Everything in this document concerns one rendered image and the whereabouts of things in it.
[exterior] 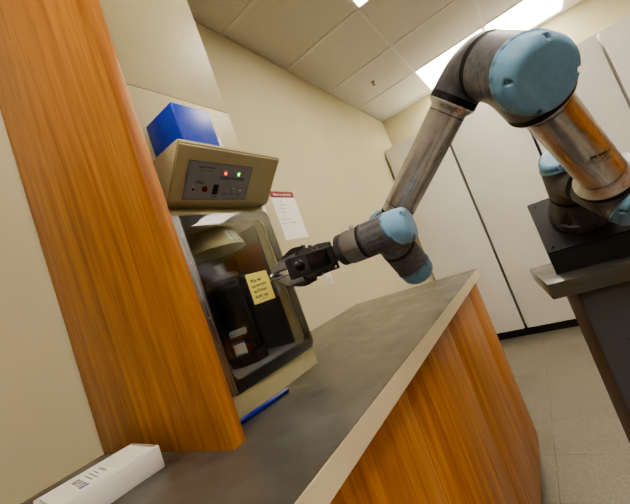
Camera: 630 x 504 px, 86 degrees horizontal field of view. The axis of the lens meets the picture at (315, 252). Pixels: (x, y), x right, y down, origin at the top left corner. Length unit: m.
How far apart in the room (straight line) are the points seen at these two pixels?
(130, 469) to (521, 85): 0.87
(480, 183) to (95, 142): 3.21
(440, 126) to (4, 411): 1.11
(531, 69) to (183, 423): 0.83
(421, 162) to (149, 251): 0.58
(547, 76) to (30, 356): 1.18
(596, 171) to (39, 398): 1.30
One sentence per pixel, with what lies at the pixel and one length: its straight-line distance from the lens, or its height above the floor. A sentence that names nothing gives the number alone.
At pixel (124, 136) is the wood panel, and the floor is 1.52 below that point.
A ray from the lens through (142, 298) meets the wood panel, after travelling 0.73.
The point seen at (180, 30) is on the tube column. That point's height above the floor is 1.95.
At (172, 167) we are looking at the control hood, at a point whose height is 1.47.
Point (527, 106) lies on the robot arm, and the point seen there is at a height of 1.30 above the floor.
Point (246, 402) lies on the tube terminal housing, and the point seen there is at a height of 0.97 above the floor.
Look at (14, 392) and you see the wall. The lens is 1.06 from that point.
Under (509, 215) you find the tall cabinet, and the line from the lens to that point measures 3.55.
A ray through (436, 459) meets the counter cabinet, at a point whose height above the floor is 0.71.
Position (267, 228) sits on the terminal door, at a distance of 0.95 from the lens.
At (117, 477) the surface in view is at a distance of 0.73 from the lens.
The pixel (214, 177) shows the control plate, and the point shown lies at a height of 1.45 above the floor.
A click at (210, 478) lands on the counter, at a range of 0.61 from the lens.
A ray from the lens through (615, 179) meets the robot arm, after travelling 0.92.
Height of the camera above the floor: 1.16
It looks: 5 degrees up
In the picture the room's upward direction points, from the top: 20 degrees counter-clockwise
